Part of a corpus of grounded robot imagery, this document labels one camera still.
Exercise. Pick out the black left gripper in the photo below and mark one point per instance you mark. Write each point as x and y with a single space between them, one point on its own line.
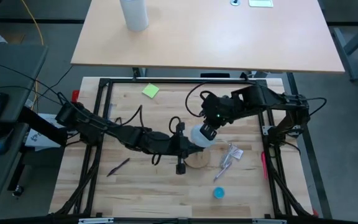
180 147

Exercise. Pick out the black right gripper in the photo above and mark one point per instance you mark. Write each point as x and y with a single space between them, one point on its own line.
221 115

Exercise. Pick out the wooden base metal pole lamp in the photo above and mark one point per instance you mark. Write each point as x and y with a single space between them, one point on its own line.
197 160

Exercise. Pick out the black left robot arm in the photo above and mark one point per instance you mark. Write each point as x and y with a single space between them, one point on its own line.
120 133

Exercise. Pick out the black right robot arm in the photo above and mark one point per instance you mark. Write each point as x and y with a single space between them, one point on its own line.
269 99

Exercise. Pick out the blue round cap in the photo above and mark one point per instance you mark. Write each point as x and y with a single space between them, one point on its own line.
218 192

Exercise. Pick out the pink pen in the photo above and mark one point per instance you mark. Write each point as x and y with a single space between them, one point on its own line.
264 165

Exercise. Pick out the green sticky note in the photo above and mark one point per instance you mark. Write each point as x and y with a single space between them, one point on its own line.
150 90

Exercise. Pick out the dark purple pen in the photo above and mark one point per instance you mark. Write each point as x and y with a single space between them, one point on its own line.
118 167

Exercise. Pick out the light wooden desk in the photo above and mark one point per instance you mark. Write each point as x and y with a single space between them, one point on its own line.
213 37

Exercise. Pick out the red table clamp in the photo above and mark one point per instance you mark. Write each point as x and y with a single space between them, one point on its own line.
75 96
315 213

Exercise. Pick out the round desk grommet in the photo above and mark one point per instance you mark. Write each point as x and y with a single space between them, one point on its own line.
235 2

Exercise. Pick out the white cylinder container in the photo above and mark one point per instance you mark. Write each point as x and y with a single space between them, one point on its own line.
134 15

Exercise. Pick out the white rectangular desk plate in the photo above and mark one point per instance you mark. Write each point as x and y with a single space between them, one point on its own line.
260 3

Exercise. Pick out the white printed paper sheet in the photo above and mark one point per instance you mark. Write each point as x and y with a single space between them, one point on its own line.
39 138

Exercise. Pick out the black computer mouse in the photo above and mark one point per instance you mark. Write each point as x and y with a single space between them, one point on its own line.
3 143

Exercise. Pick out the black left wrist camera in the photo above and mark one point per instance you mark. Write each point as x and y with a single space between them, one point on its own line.
181 129

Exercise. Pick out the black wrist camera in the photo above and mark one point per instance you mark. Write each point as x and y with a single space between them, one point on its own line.
181 129
208 99

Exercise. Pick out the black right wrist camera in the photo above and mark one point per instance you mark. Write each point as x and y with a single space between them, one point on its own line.
208 99

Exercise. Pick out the white frame bracket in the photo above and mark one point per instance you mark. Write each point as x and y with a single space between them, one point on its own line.
266 130

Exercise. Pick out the grey metal desk frame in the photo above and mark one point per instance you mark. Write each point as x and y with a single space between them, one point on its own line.
342 46

